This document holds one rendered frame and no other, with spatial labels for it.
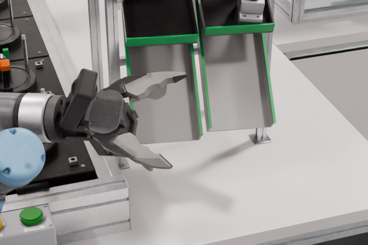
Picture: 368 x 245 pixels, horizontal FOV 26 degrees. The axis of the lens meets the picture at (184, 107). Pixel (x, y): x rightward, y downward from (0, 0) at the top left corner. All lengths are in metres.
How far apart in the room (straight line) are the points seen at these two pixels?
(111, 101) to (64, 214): 0.36
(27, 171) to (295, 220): 0.66
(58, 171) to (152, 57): 0.29
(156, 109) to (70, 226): 0.28
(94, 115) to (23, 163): 0.16
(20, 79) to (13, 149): 0.73
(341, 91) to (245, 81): 0.83
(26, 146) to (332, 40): 1.37
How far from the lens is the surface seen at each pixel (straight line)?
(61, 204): 1.45
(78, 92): 1.09
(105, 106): 1.17
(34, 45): 1.98
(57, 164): 1.53
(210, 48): 1.61
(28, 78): 1.79
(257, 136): 1.78
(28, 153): 1.07
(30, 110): 1.20
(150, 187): 1.64
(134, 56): 1.58
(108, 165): 1.53
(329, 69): 2.34
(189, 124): 1.55
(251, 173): 1.68
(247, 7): 1.48
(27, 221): 1.40
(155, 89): 1.20
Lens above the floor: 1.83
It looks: 31 degrees down
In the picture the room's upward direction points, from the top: straight up
